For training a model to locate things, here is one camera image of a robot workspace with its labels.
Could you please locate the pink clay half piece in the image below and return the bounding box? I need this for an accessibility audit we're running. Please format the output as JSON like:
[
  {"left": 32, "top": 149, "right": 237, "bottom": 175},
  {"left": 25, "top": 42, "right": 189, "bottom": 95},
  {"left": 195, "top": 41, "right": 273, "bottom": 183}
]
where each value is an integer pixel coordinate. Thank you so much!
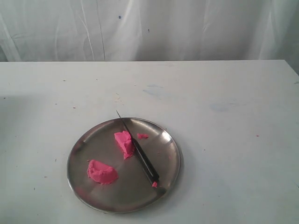
[{"left": 114, "top": 131, "right": 135, "bottom": 160}]

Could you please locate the black knife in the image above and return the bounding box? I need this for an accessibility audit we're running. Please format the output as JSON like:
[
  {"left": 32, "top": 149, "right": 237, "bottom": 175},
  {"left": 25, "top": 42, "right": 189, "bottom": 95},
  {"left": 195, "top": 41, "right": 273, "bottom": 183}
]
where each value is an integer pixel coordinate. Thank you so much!
[{"left": 116, "top": 111, "right": 159, "bottom": 185}]

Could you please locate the pink clay crumb upper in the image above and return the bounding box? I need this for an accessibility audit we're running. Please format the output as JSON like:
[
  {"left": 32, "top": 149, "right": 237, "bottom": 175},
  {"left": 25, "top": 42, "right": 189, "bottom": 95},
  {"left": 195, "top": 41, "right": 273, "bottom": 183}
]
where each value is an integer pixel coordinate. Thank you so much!
[{"left": 137, "top": 133, "right": 149, "bottom": 140}]

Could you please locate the round steel plate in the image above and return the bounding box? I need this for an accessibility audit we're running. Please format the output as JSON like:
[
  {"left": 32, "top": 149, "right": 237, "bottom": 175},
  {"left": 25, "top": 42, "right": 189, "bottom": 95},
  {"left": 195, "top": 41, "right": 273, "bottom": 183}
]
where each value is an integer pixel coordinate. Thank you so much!
[{"left": 67, "top": 118, "right": 181, "bottom": 213}]

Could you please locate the white backdrop curtain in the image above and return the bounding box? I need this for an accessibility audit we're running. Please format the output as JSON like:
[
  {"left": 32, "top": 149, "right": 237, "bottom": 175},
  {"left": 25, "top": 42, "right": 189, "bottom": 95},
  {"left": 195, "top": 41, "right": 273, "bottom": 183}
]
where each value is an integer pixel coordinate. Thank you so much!
[{"left": 0, "top": 0, "right": 299, "bottom": 71}]

